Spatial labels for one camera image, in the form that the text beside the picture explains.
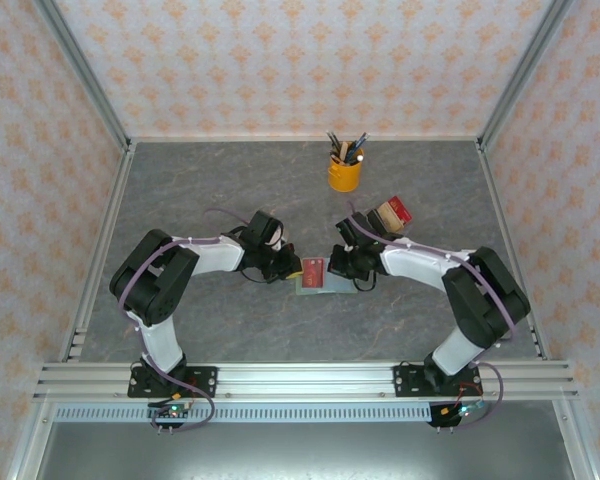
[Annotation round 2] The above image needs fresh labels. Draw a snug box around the pale green card holder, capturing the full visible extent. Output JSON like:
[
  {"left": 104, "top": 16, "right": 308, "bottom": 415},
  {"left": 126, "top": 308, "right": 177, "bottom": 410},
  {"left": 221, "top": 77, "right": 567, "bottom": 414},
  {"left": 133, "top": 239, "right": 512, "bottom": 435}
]
[{"left": 295, "top": 255, "right": 360, "bottom": 296}]

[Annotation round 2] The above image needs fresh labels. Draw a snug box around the red card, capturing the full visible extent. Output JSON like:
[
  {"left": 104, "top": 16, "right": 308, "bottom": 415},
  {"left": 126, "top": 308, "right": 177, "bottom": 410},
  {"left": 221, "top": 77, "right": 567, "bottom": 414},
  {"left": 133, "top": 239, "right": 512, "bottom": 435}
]
[{"left": 301, "top": 257, "right": 326, "bottom": 291}]

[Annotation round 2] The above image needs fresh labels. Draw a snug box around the wooden card box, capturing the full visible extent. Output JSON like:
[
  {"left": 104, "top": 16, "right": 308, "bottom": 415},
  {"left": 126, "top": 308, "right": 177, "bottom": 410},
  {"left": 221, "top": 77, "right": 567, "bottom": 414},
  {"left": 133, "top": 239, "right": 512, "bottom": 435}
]
[{"left": 367, "top": 195, "right": 413, "bottom": 236}]

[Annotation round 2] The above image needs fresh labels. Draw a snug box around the red card pack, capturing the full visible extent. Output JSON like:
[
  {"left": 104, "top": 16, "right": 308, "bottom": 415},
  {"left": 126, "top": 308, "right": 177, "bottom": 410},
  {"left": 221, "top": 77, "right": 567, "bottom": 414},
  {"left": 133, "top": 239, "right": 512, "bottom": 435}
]
[{"left": 387, "top": 195, "right": 413, "bottom": 224}]

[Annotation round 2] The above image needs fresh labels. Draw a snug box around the yellow pen cup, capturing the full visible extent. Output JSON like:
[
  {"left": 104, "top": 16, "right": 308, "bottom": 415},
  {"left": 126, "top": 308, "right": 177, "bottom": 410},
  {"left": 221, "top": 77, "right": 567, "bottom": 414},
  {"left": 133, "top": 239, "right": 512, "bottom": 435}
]
[{"left": 327, "top": 147, "right": 365, "bottom": 193}]

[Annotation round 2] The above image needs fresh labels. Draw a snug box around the grey metal panel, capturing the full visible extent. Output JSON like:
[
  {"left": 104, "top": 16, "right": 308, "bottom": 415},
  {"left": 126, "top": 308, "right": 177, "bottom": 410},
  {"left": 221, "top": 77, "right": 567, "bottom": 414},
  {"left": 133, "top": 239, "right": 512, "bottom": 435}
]
[{"left": 34, "top": 422, "right": 571, "bottom": 480}]

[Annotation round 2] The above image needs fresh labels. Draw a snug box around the long aluminium mounting rail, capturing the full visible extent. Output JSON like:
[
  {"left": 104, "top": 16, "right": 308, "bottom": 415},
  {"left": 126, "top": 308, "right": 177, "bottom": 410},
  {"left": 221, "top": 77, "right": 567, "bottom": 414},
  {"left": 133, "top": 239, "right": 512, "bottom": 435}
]
[{"left": 32, "top": 362, "right": 579, "bottom": 401}]

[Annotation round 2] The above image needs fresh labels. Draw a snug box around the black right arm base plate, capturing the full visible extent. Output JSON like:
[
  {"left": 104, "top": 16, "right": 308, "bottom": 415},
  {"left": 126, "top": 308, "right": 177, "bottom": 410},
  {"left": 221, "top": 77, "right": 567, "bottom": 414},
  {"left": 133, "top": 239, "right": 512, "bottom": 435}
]
[{"left": 392, "top": 364, "right": 483, "bottom": 400}]

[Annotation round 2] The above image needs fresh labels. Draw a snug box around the aluminium rear rail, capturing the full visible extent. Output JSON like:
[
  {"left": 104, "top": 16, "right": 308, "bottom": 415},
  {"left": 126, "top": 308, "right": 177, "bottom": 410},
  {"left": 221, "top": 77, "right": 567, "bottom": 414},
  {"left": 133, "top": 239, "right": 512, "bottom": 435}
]
[{"left": 129, "top": 134, "right": 481, "bottom": 145}]

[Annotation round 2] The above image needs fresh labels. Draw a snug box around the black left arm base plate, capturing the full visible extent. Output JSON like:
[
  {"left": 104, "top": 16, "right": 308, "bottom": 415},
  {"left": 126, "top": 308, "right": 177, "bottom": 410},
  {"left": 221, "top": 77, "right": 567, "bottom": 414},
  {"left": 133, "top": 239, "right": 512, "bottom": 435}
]
[{"left": 127, "top": 366, "right": 220, "bottom": 400}]

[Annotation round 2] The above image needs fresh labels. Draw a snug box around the slotted grey cable duct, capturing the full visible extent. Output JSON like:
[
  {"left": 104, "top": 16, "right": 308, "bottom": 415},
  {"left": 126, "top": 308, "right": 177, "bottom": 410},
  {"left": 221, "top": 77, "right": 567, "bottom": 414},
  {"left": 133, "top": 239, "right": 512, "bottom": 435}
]
[{"left": 54, "top": 403, "right": 434, "bottom": 425}]

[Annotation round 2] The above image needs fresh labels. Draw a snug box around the aluminium side rail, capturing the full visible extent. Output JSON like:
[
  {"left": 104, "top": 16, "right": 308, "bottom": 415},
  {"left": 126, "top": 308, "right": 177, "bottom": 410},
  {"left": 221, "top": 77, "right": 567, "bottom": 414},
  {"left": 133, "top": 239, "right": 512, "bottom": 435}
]
[
  {"left": 59, "top": 141, "right": 137, "bottom": 362},
  {"left": 476, "top": 139, "right": 551, "bottom": 362}
]

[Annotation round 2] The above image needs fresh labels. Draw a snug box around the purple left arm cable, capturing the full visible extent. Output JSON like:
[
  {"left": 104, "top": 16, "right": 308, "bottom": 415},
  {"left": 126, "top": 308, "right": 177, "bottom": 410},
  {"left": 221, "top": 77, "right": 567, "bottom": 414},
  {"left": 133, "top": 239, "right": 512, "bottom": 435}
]
[{"left": 117, "top": 207, "right": 254, "bottom": 434}]

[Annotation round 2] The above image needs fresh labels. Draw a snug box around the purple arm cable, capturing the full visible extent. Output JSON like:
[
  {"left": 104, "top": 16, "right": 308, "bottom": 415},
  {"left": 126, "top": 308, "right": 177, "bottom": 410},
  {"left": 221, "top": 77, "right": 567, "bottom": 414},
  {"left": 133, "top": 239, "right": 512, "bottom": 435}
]
[
  {"left": 347, "top": 199, "right": 520, "bottom": 432},
  {"left": 117, "top": 207, "right": 254, "bottom": 434}
]

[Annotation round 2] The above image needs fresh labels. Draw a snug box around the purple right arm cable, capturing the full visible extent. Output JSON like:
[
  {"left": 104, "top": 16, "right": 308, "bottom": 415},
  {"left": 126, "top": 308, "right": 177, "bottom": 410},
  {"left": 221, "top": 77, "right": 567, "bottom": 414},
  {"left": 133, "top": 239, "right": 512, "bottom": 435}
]
[{"left": 347, "top": 199, "right": 520, "bottom": 432}]

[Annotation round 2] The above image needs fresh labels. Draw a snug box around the aluminium upright frame post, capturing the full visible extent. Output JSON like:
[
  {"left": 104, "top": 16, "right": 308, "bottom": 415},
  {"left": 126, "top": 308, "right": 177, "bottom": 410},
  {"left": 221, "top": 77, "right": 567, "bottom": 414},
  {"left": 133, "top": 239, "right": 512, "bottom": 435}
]
[
  {"left": 479, "top": 0, "right": 575, "bottom": 151},
  {"left": 33, "top": 0, "right": 134, "bottom": 154}
]

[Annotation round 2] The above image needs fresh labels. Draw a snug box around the aluminium frame leg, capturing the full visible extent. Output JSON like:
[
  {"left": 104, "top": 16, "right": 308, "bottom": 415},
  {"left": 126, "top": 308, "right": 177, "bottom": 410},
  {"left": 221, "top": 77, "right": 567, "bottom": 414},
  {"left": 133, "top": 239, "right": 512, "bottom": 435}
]
[
  {"left": 7, "top": 399, "right": 56, "bottom": 480},
  {"left": 553, "top": 399, "right": 595, "bottom": 480}
]

